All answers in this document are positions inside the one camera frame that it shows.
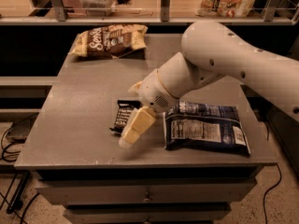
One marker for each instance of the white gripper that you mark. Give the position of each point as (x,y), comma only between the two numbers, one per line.
(151,91)

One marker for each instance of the black rxbar chocolate bar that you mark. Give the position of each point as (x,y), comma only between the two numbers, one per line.
(125,108)

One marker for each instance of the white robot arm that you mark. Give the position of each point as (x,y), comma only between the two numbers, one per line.
(210,51)

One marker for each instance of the blue chip bag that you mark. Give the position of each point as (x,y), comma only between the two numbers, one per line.
(205,127)

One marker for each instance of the brown chip bag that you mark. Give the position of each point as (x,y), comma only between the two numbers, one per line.
(110,42)

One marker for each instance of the colourful snack bag on shelf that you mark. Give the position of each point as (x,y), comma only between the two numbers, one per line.
(225,8)

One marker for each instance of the clear plastic container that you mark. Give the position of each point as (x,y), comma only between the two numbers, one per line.
(97,7)

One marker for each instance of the upper drawer with knob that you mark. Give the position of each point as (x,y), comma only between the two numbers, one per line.
(146,191)

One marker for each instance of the drawer with knob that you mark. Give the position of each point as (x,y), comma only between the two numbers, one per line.
(138,214)
(146,191)

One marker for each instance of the lower drawer with knob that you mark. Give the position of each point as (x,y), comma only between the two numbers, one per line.
(138,214)

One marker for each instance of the grey power adapter box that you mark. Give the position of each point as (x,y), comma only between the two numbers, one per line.
(20,131)

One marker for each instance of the metal shelf rail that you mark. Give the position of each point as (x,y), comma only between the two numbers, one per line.
(144,11)

